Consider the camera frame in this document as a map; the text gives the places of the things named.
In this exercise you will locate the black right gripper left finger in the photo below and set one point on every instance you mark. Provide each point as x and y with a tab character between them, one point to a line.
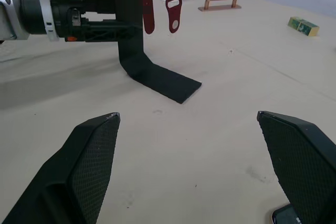
78	171

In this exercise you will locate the black smartwatch body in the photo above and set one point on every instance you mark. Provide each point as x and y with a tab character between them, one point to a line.
284	216

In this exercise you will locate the black L-shaped watch stand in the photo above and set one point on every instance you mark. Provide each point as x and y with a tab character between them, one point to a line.
131	51

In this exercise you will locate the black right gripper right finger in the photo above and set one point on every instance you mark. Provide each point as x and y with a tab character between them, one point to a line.
302	161

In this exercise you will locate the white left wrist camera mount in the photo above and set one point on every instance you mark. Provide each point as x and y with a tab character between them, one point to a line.
44	3

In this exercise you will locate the green and yellow box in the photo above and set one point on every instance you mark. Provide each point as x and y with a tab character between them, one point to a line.
304	27

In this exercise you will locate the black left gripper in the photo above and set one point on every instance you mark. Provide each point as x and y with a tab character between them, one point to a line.
63	16

